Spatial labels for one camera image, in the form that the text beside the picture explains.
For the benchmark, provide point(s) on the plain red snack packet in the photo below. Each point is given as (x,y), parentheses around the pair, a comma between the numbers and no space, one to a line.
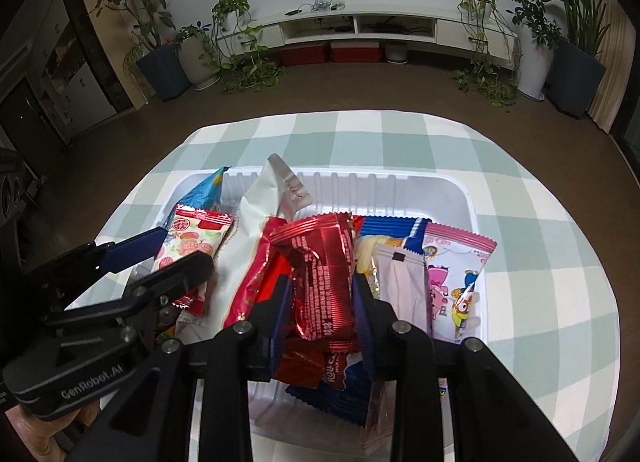
(300,367)

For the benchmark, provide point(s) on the broad-leaf plant dark pot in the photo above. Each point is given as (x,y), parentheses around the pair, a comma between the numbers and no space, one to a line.
(575,79)

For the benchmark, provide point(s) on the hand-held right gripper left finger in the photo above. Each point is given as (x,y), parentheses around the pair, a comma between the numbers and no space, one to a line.
(282,327)

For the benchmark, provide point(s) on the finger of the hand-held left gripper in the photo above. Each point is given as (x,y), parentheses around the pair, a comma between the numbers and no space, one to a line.
(185,272)
(135,247)

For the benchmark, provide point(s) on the shiny red snack packet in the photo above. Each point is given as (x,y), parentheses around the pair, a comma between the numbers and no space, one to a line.
(325,262)

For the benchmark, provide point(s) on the small plant white pot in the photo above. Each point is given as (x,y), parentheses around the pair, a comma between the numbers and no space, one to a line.
(197,64)

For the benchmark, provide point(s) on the light blue snack packet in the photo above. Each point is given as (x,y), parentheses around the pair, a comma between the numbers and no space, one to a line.
(207,192)

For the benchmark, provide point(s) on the pink cartoon snack packet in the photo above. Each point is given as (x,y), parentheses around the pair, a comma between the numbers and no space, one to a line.
(455,262)

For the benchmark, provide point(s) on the leafy plant tall white pot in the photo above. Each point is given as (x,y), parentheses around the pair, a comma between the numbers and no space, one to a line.
(532,74)

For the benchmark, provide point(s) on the large blue chip bag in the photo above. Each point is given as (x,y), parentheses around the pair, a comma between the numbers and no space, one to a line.
(385,229)

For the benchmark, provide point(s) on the bushy tree plant dark pot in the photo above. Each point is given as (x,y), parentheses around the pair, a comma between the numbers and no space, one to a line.
(162,74)

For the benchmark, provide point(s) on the red gold-print snack packet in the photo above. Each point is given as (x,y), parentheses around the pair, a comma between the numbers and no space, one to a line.
(250,292)

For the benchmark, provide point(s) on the green white checkered tablecloth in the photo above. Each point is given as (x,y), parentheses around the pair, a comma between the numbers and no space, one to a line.
(525,192)

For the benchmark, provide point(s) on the person's left hand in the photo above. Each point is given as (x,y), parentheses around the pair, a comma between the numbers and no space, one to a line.
(30,432)

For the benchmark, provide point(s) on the pale pink snack packet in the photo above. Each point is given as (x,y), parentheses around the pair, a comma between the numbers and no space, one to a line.
(400,287)

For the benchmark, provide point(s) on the black set-top device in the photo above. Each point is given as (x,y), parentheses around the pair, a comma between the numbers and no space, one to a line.
(390,28)

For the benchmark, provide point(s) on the white snack pouch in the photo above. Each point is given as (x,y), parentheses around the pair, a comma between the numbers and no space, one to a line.
(255,222)

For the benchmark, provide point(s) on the white television console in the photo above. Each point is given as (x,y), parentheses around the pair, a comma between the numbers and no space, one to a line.
(445,29)

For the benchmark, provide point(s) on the white plastic tray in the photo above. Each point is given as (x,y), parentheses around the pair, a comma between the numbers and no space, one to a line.
(380,192)

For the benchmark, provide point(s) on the beige curtain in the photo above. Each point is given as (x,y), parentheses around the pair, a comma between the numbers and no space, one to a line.
(612,72)

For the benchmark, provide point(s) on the wooden display cabinet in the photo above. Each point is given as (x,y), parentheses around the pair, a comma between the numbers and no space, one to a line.
(75,87)

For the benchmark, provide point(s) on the red white fruit-print packet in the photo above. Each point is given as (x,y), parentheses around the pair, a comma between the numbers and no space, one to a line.
(190,242)

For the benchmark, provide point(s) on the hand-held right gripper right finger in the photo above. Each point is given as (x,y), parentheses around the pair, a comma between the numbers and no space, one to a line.
(362,337)

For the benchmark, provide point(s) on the red storage box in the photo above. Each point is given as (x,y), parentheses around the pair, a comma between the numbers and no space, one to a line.
(302,53)
(356,51)

